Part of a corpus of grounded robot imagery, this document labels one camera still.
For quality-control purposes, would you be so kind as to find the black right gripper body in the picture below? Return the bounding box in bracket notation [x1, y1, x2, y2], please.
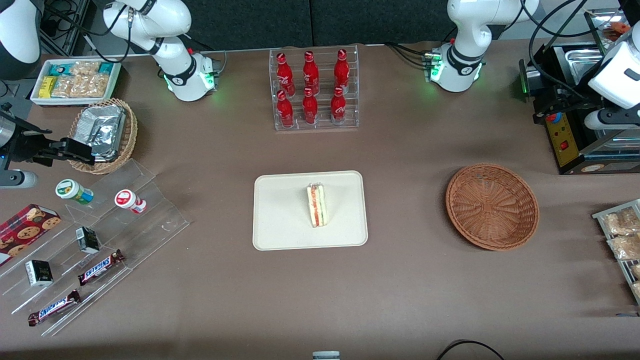
[0, 112, 55, 165]

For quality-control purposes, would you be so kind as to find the triangular sandwich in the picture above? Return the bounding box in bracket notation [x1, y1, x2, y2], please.
[306, 183, 329, 228]

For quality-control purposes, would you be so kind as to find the light tan wicker basket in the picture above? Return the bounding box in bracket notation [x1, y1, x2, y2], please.
[67, 97, 139, 175]

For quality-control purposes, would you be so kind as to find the brown round wicker basket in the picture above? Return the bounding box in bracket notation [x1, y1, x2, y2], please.
[445, 163, 540, 251]

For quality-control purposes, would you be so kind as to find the cream rectangular tray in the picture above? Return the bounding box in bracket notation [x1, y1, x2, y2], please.
[252, 170, 369, 251]

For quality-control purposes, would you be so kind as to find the silver foil packet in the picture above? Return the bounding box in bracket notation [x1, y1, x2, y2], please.
[75, 105, 127, 163]

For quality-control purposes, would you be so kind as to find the black glass food warmer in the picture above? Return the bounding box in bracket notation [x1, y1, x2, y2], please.
[518, 7, 640, 176]

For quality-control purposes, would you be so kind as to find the steel warmer pan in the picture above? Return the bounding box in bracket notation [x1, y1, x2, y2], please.
[565, 47, 608, 76]

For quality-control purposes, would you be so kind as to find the green-lid white cup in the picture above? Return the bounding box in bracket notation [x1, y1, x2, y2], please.
[55, 178, 95, 206]

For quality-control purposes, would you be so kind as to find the white rectangular snack box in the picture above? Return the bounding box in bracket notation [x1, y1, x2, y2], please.
[30, 59, 123, 107]

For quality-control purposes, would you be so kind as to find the clear bag of crackers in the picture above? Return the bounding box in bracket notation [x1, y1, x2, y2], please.
[51, 75, 81, 99]
[76, 74, 112, 99]
[70, 61, 101, 77]

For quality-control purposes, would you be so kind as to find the red-lid white cup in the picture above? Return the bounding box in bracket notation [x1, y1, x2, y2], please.
[114, 189, 148, 215]

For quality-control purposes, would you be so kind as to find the red cookie box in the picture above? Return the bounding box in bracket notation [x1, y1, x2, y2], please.
[0, 203, 62, 267]

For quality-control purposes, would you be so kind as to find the orange fried food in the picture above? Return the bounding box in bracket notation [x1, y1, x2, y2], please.
[602, 20, 632, 37]

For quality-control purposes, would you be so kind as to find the small black carton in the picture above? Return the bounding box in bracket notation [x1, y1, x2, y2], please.
[75, 226, 101, 254]
[25, 259, 54, 287]

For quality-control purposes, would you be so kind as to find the clear acrylic stepped stand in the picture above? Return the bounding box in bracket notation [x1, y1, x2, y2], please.
[0, 159, 191, 337]

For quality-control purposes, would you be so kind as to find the brown Snickers bar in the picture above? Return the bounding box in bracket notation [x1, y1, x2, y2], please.
[27, 289, 82, 327]
[77, 249, 126, 287]

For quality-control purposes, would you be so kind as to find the red cola bottle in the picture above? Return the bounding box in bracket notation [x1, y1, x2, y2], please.
[276, 52, 296, 97]
[330, 86, 347, 126]
[302, 50, 320, 96]
[302, 87, 319, 125]
[276, 90, 295, 129]
[334, 48, 351, 93]

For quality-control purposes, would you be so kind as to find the clear acrylic bottle rack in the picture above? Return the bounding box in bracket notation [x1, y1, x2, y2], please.
[268, 44, 360, 132]

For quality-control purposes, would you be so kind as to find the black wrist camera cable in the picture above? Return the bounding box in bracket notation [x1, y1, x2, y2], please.
[520, 0, 608, 101]

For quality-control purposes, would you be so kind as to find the grey wire rack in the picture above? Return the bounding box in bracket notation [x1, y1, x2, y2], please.
[592, 199, 640, 306]

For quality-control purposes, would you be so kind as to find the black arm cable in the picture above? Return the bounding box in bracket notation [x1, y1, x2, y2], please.
[42, 0, 135, 65]

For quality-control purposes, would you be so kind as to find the black looped cable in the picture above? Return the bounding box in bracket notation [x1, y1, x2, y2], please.
[436, 339, 505, 360]

